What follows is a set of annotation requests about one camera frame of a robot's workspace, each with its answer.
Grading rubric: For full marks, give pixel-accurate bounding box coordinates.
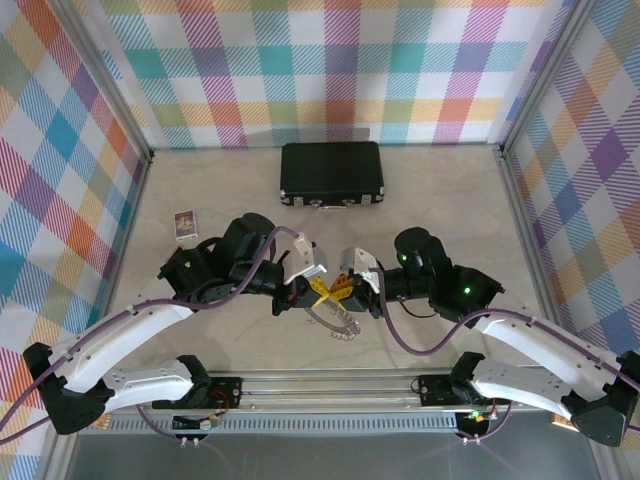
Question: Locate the purple card box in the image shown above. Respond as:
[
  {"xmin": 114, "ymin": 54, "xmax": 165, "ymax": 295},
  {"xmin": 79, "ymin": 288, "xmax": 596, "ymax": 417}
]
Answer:
[{"xmin": 173, "ymin": 210, "xmax": 199, "ymax": 242}]

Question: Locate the black briefcase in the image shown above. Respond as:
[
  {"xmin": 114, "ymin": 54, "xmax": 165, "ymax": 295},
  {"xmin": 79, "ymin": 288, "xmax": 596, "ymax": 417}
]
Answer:
[{"xmin": 278, "ymin": 141, "xmax": 386, "ymax": 211}]

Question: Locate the small electronics board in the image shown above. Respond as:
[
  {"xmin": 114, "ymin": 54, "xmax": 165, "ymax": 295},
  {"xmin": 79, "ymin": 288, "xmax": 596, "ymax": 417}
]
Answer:
[
  {"xmin": 458, "ymin": 408, "xmax": 496, "ymax": 434},
  {"xmin": 172, "ymin": 412, "xmax": 222, "ymax": 434}
]

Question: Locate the grey metal sheet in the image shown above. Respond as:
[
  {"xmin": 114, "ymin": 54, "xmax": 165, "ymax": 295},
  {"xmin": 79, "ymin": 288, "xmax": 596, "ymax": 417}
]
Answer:
[{"xmin": 47, "ymin": 429, "xmax": 614, "ymax": 480}]

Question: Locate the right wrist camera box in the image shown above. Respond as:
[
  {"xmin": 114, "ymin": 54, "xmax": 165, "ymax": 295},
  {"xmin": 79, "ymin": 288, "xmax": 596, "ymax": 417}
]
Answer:
[{"xmin": 338, "ymin": 246, "xmax": 359, "ymax": 276}]

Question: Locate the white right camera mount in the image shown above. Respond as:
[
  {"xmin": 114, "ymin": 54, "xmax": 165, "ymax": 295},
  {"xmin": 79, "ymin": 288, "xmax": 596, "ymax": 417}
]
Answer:
[{"xmin": 349, "ymin": 247, "xmax": 384, "ymax": 294}]

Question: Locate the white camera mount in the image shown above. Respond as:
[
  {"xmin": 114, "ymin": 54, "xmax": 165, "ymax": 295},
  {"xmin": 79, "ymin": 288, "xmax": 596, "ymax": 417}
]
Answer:
[
  {"xmin": 349, "ymin": 247, "xmax": 384, "ymax": 294},
  {"xmin": 283, "ymin": 232, "xmax": 326, "ymax": 287}
]

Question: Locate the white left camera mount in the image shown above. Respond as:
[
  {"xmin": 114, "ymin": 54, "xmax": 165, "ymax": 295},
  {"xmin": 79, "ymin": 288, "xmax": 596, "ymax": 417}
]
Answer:
[{"xmin": 283, "ymin": 232, "xmax": 326, "ymax": 287}]

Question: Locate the aluminium side rail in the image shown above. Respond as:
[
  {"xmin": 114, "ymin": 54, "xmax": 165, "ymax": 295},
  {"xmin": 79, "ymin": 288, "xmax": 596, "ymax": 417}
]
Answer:
[
  {"xmin": 497, "ymin": 147, "xmax": 571, "ymax": 374},
  {"xmin": 92, "ymin": 152, "xmax": 154, "ymax": 351}
]

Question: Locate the aluminium front rail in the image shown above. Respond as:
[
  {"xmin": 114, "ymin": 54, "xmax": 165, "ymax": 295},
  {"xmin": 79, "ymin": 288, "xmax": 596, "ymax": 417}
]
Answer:
[{"xmin": 54, "ymin": 372, "xmax": 609, "ymax": 416}]

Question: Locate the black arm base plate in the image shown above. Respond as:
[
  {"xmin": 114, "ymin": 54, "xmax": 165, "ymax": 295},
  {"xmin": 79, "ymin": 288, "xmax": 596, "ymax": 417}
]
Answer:
[
  {"xmin": 417, "ymin": 373, "xmax": 501, "ymax": 407},
  {"xmin": 149, "ymin": 375, "xmax": 245, "ymax": 411}
]

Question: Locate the grey slotted cable duct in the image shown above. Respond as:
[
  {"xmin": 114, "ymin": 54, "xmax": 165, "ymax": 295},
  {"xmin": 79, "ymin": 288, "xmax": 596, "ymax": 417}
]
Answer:
[{"xmin": 107, "ymin": 417, "xmax": 461, "ymax": 432}]

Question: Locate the aluminium frame post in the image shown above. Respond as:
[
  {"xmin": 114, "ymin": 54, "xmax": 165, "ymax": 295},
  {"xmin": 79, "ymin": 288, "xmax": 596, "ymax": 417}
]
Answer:
[
  {"xmin": 497, "ymin": 0, "xmax": 601, "ymax": 159},
  {"xmin": 52, "ymin": 0, "xmax": 155, "ymax": 164}
]

